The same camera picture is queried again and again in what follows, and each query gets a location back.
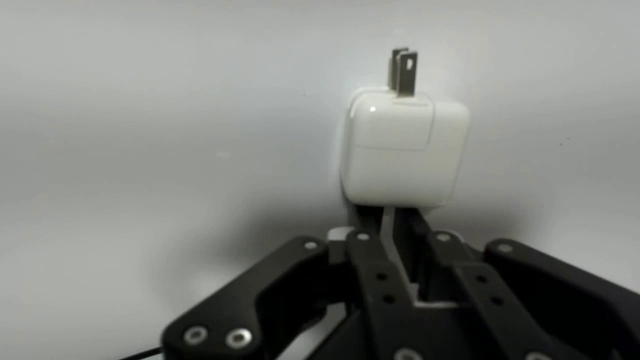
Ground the white charger adapter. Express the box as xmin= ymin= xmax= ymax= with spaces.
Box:
xmin=337 ymin=46 xmax=472 ymax=211

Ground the large white board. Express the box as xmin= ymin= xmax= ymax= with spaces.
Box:
xmin=0 ymin=0 xmax=640 ymax=360

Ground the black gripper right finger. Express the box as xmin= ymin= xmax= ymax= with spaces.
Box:
xmin=397 ymin=207 xmax=640 ymax=360

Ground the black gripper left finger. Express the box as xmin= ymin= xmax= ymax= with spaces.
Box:
xmin=158 ymin=207 xmax=427 ymax=360

